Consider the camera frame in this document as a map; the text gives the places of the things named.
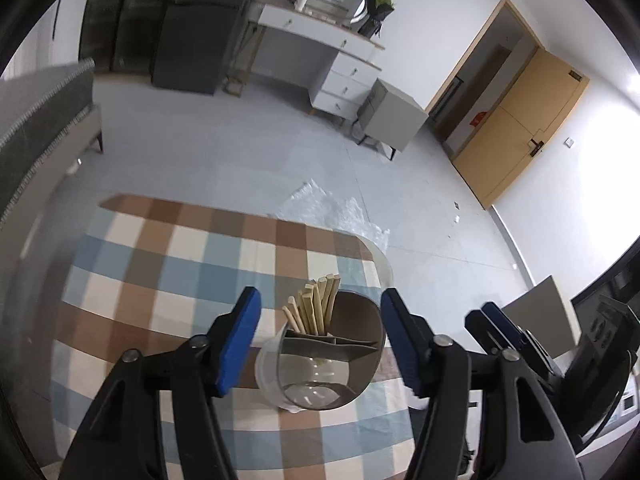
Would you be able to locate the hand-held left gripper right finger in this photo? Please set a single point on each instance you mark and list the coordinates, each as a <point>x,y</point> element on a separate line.
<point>400,330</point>

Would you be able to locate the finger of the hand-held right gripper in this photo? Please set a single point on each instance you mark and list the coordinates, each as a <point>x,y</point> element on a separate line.
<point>505,322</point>
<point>482,332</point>

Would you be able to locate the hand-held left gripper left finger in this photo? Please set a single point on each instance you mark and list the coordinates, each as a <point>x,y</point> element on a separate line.
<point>240,340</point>

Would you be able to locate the bunch of chopsticks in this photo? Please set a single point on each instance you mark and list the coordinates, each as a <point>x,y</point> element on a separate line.
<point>320,305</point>

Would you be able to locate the clear grey utensil holder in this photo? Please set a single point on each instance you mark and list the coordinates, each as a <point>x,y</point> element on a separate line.
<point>320,380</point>

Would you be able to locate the beige box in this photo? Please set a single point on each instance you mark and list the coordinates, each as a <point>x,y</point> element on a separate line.
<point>545,310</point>

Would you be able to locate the black cabinet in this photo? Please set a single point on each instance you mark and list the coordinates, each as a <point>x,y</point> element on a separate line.
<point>615,280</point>

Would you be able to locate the checkered tablecloth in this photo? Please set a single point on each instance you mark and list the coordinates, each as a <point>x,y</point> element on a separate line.
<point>150,285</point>

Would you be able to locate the clear bubble wrap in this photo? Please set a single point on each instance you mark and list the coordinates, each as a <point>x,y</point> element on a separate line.
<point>325,210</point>

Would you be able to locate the wooden door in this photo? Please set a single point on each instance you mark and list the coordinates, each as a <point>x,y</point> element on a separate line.
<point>510,135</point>

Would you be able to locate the beige nightstand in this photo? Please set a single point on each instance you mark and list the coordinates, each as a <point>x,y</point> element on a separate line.
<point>395,120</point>

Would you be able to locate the grey bed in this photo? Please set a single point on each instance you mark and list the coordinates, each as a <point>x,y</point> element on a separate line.
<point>40,110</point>

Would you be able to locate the grey refrigerator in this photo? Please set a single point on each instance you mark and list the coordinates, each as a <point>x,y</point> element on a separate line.
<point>200,35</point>

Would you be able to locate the white dressing table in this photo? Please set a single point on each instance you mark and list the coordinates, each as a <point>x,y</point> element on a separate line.
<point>310,22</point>

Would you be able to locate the dark glass cabinet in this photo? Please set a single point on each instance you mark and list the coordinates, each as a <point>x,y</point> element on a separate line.
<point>115,20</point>

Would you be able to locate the wooden door frame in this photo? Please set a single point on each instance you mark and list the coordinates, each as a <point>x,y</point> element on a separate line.
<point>469,51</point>

